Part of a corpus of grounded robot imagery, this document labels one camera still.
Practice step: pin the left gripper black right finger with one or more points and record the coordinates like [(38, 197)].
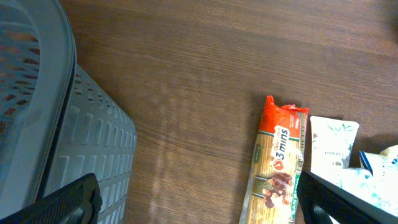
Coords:
[(322, 201)]

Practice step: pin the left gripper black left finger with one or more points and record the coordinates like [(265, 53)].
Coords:
[(77, 202)]

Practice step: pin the orange spaghetti packet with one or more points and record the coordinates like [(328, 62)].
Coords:
[(277, 163)]

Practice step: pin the white cosmetic tube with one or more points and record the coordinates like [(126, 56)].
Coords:
[(332, 143)]

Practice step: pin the teal crinkled snack packet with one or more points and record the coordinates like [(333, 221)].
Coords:
[(361, 183)]

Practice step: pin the cream snack bag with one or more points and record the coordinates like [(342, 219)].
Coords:
[(382, 165)]

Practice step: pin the grey plastic mesh basket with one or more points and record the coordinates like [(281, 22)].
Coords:
[(57, 123)]

